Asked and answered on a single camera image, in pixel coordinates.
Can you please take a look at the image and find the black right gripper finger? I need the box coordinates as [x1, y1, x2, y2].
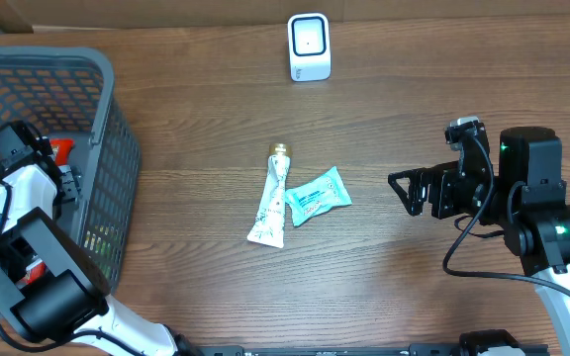
[430, 161, 459, 174]
[388, 168, 431, 216]

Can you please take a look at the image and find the red spaghetti packet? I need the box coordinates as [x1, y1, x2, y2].
[17, 138, 74, 287]

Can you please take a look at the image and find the teal wet wipes packet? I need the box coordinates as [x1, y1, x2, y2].
[285, 166, 352, 227]

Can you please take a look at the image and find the white tube gold cap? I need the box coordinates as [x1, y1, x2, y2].
[246, 143, 292, 248]

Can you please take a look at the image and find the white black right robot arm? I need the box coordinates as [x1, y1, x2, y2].
[388, 121, 570, 355]

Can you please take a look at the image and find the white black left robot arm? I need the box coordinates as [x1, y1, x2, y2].
[0, 121, 194, 355]

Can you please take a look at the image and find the white barcode scanner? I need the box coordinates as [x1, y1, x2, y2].
[287, 13, 332, 82]

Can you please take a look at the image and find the grey plastic shopping basket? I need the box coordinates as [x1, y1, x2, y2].
[0, 46, 142, 288]

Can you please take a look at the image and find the brown cardboard backdrop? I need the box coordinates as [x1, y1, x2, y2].
[0, 0, 570, 33]

